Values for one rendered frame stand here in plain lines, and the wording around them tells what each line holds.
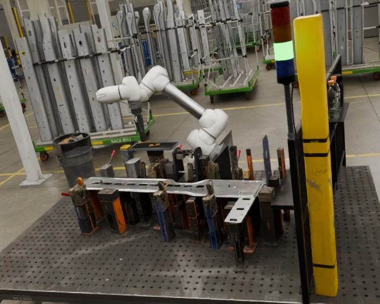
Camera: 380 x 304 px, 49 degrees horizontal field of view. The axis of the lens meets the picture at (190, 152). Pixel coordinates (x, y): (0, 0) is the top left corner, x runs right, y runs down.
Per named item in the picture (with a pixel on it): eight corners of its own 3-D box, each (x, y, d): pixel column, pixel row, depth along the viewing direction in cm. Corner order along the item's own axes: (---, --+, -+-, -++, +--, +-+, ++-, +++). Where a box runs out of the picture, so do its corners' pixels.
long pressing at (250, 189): (72, 190, 306) (71, 189, 306) (90, 177, 325) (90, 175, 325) (256, 199, 247) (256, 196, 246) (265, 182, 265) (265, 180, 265)
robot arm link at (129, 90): (142, 96, 289) (123, 100, 289) (137, 73, 285) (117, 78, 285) (140, 98, 278) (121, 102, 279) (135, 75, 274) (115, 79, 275)
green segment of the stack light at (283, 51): (273, 61, 157) (271, 44, 155) (277, 57, 163) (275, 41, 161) (291, 59, 154) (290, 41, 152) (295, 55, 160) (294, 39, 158)
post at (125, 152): (131, 200, 343) (119, 150, 328) (136, 196, 349) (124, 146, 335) (139, 200, 340) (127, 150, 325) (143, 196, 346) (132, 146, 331)
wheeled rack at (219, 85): (253, 100, 869) (242, 11, 810) (205, 105, 898) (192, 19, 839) (261, 80, 1041) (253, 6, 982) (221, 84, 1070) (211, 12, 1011)
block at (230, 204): (227, 250, 254) (221, 209, 244) (233, 239, 263) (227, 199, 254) (242, 251, 250) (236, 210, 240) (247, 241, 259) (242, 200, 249)
